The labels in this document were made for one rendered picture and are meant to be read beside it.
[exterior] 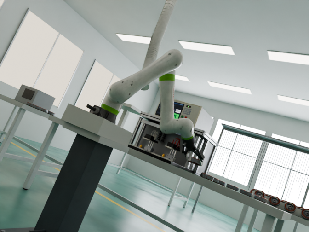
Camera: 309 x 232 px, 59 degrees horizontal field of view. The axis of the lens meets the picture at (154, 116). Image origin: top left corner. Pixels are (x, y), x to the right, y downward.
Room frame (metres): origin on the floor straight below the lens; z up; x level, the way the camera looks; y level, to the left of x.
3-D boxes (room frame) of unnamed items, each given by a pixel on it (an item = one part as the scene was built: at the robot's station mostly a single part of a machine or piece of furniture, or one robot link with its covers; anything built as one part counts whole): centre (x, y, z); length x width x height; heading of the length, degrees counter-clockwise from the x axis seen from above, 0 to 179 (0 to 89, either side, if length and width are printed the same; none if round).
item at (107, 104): (1.76, 0.28, 1.01); 0.16 x 0.13 x 0.19; 12
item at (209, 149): (2.50, -0.58, 0.91); 0.28 x 0.03 x 0.32; 147
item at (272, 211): (2.55, -0.23, 0.72); 2.20 x 1.01 x 0.05; 57
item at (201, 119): (2.61, -0.28, 1.22); 0.44 x 0.39 x 0.20; 57
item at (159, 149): (2.56, -0.23, 0.92); 0.66 x 0.01 x 0.30; 57
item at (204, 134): (2.61, -0.27, 1.09); 0.68 x 0.44 x 0.05; 57
